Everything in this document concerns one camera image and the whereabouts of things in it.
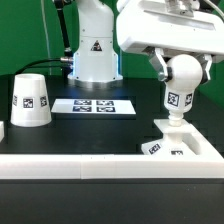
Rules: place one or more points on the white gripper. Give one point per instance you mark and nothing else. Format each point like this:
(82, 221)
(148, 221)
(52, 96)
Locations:
(148, 23)

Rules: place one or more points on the white lamp bulb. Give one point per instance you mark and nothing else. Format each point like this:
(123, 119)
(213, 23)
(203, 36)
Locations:
(186, 74)

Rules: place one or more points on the white lamp base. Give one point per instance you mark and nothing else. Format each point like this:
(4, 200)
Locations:
(172, 143)

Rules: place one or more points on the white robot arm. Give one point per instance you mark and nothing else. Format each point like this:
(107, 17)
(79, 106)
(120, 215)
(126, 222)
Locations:
(95, 63)

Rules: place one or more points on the white lamp shade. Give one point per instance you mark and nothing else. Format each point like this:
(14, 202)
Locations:
(30, 104)

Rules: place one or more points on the white marker sheet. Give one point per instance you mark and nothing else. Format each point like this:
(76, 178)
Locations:
(93, 106)

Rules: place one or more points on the white fence wall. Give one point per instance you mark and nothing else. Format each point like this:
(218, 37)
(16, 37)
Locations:
(206, 163)

